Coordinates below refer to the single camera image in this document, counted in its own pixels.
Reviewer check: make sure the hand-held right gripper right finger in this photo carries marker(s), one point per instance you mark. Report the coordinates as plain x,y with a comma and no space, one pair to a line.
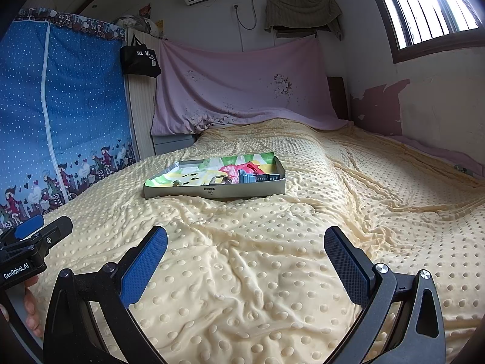
345,269

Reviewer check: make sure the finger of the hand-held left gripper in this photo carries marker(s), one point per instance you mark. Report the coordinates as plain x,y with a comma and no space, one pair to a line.
28,225
55,231

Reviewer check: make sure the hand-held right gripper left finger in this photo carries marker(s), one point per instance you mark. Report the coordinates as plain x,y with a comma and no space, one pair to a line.
144,269

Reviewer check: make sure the grey cardboard box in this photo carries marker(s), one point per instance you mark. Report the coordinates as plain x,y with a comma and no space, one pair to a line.
216,191

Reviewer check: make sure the blue smartwatch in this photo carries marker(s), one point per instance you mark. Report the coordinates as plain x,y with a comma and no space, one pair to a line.
259,177

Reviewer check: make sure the person's left hand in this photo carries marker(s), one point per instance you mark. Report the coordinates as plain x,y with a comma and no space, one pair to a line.
32,307

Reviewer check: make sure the yellow dotted blanket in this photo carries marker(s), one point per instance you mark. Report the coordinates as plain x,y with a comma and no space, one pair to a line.
265,254

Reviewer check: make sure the colourful printed cloth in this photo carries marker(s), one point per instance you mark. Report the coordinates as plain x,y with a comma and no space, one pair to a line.
189,174

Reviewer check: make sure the blue printed fabric wardrobe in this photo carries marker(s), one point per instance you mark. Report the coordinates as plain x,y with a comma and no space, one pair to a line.
75,121

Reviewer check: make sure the grey nightstand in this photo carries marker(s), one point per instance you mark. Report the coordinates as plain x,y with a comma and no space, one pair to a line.
172,143

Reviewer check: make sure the beige wooden cabinet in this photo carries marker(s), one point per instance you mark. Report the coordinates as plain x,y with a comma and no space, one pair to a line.
140,113

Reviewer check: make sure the dark wooden headboard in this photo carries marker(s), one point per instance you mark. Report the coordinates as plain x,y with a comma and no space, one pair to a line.
339,96

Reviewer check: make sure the black tote bag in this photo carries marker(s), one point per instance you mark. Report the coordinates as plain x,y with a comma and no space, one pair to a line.
140,60

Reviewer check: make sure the pink sheet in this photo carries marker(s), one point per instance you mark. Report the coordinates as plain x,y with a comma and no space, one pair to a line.
235,87

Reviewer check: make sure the olive draped cloth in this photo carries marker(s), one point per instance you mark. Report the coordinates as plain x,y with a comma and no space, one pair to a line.
299,11

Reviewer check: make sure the barred window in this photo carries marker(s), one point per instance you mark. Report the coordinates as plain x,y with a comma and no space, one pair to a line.
424,7

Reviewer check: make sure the red wall poster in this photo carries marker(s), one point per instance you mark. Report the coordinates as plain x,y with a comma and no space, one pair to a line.
145,9

